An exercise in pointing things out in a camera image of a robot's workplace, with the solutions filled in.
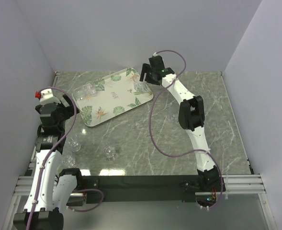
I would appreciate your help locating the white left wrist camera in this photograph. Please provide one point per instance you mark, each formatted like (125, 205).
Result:
(46, 97)

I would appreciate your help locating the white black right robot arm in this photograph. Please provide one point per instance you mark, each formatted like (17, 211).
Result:
(191, 118)

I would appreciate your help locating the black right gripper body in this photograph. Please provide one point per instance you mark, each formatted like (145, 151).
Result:
(149, 77)

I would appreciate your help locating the clear glass cup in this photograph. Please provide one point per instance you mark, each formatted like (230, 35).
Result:
(109, 150)
(74, 143)
(69, 161)
(90, 89)
(173, 117)
(79, 94)
(139, 87)

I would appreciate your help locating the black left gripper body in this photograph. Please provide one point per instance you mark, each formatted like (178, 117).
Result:
(65, 113)

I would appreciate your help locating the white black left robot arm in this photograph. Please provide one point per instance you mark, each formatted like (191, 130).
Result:
(49, 193)

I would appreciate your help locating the floral leaf print tray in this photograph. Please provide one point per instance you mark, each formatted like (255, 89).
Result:
(115, 96)

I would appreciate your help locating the grey aluminium frame rail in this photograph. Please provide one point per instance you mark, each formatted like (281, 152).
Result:
(18, 199)

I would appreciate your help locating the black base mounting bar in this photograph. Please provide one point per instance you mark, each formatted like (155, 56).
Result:
(145, 188)

